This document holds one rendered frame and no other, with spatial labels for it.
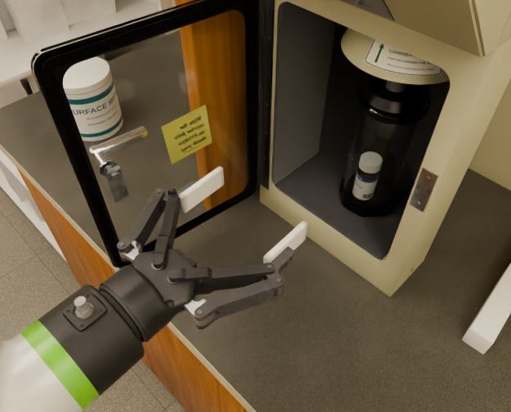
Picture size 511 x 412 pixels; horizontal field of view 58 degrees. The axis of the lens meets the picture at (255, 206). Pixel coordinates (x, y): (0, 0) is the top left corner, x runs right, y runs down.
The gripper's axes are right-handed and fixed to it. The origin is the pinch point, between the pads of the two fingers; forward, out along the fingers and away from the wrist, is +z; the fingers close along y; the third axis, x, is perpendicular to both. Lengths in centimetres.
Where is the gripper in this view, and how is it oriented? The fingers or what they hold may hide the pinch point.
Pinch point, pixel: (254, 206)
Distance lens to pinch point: 56.0
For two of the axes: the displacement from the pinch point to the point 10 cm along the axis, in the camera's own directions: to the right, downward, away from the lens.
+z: 6.7, -5.5, 5.0
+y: -7.4, -5.0, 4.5
